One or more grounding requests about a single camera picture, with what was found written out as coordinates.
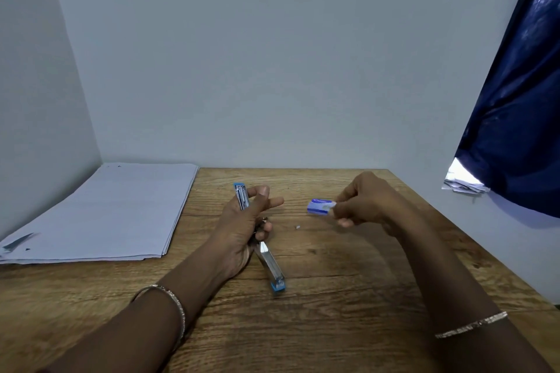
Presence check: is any person's right hand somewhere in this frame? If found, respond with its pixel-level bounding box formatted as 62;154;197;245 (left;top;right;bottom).
332;171;414;238

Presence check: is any person's left hand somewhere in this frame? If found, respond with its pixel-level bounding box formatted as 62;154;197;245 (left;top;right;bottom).
210;185;285;282

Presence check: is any small blue staple box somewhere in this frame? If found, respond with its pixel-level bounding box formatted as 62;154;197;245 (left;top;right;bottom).
307;199;337;215

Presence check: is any blue and silver stapler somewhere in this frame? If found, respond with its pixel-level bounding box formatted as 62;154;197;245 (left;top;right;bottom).
233;182;286;293

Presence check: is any person's left forearm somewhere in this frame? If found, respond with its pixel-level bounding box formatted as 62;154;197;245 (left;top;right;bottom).
37;250;239;373

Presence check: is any person's right forearm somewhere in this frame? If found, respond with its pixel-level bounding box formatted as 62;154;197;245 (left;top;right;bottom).
385;206;554;373

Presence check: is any pile of paper scraps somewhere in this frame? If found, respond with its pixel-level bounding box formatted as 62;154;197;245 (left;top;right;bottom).
442;157;491;195

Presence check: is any silver left wrist bangle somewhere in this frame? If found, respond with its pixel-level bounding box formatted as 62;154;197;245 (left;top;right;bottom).
130;284;186;353

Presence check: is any stack of white paper sheets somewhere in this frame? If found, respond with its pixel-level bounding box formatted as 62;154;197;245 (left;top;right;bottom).
0;162;200;265

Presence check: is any dark blue curtain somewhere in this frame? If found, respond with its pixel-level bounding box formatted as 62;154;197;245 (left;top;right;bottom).
454;0;560;218

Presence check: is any silver right wrist bracelet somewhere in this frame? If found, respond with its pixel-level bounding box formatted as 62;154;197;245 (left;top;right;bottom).
435;311;509;339

